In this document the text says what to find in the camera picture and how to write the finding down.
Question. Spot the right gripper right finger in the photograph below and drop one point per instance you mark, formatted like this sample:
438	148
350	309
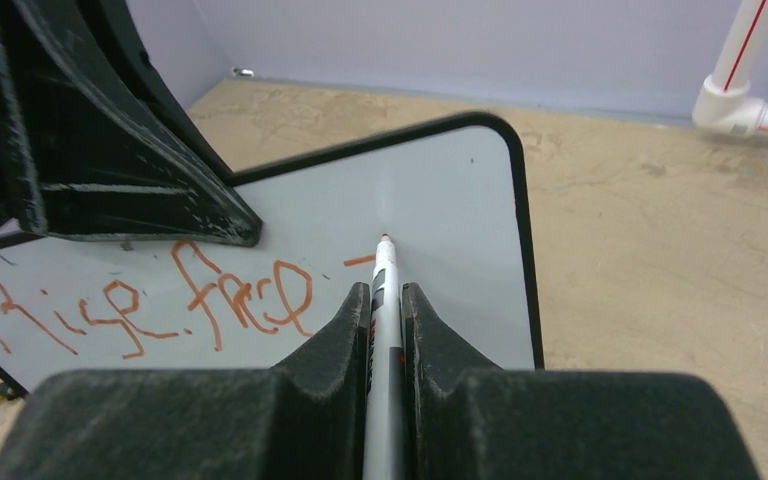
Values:
471	419

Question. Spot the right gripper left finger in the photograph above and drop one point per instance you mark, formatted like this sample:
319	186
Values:
302	418

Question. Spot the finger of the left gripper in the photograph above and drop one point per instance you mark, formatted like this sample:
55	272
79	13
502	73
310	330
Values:
93	145

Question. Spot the small black-framed whiteboard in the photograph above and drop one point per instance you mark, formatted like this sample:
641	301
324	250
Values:
450	193

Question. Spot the white PVC pipe frame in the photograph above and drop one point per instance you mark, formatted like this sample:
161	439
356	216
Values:
724	105

